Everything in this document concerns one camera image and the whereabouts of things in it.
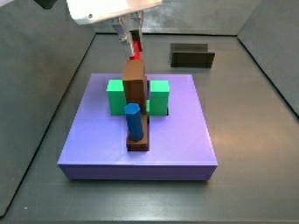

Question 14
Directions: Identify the green block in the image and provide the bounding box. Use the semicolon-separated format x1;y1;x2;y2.
146;80;170;116
106;80;126;116

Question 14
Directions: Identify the red peg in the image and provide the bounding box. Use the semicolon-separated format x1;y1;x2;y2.
129;40;141;60

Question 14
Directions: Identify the purple base board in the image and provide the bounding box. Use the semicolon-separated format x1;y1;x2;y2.
57;73;217;180

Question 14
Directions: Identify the left green block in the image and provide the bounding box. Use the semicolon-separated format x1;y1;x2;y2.
106;80;126;116

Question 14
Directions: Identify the blue hexagonal peg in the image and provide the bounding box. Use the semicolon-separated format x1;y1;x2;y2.
124;103;144;142

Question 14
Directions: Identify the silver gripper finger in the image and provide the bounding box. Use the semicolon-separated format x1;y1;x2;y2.
129;10;144;51
109;17;134;58

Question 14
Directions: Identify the right green block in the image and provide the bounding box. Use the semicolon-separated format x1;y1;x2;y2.
146;80;170;116

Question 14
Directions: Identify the brown L-shaped block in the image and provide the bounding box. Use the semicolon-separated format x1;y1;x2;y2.
122;59;149;151

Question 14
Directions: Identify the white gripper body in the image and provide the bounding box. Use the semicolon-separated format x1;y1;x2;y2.
66;0;162;25

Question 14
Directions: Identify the black angled bracket holder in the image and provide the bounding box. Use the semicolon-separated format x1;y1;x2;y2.
169;43;214;68

